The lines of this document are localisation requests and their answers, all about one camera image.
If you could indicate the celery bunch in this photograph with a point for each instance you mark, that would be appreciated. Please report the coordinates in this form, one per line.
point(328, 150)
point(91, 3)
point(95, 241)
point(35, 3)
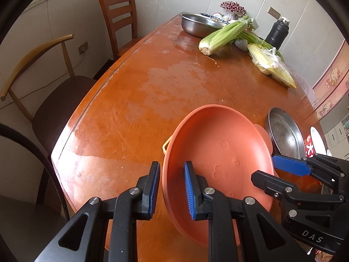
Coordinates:
point(216, 40)

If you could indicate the pink hello kitty screen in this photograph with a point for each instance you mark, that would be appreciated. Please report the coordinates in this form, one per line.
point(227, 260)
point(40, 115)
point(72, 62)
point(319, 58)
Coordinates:
point(333, 85)

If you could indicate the white ceramic bowl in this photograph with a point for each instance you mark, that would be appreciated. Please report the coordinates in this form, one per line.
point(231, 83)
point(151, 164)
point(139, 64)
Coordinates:
point(317, 141)

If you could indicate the white storage cabinet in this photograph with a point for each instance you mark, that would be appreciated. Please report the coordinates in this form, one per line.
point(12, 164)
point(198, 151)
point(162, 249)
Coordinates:
point(337, 140)

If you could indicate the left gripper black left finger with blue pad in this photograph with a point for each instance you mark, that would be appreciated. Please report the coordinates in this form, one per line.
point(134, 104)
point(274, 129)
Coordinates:
point(83, 237)

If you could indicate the red dried flower bunch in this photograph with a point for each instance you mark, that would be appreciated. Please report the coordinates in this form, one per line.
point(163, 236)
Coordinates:
point(234, 7)

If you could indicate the red patterned bowl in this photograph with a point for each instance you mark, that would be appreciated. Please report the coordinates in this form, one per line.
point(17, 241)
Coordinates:
point(308, 145)

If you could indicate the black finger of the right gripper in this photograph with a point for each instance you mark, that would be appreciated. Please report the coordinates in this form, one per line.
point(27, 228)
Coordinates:
point(275, 186)

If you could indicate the shallow steel round pan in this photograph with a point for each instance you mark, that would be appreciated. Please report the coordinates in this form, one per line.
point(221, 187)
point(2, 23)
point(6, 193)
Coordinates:
point(285, 135)

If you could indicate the wall power outlet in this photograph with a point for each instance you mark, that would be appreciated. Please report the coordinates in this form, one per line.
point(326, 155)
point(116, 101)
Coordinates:
point(83, 48)

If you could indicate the brown slatted wooden chair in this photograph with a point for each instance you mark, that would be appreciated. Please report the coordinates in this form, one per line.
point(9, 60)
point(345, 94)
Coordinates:
point(119, 14)

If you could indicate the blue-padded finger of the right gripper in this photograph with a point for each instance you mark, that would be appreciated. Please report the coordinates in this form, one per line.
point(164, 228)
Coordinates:
point(331, 171)

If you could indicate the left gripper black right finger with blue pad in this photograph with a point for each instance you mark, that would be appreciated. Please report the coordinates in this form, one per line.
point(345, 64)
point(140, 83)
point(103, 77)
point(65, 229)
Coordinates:
point(235, 224)

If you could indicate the large steel mixing bowl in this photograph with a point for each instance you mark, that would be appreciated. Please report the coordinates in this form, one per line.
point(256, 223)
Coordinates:
point(198, 25)

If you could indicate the bagged yellow noodles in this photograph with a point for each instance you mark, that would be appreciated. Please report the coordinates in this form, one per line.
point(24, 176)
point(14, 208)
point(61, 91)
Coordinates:
point(270, 64)

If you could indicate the black thermos bottle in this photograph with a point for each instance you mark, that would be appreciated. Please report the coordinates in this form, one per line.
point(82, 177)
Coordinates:
point(278, 33)

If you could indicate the curved-back chair dark seat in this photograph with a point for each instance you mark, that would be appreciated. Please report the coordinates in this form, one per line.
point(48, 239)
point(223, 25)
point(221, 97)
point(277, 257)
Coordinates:
point(22, 176)

